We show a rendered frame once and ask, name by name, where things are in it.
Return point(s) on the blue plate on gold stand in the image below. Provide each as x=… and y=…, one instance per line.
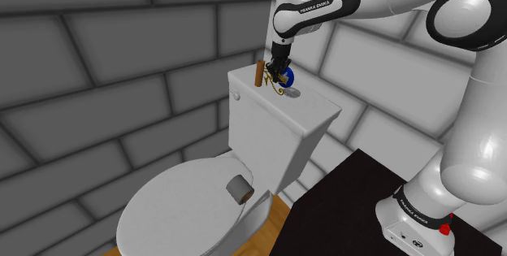
x=287, y=77

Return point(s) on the white toilet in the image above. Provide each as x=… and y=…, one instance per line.
x=273, y=128

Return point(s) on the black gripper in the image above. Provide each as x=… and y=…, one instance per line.
x=280, y=58

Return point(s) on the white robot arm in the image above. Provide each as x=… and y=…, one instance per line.
x=467, y=140

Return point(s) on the brown cylinder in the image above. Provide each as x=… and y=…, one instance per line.
x=259, y=73

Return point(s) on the grey toilet paper roll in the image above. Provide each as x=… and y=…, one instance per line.
x=238, y=188

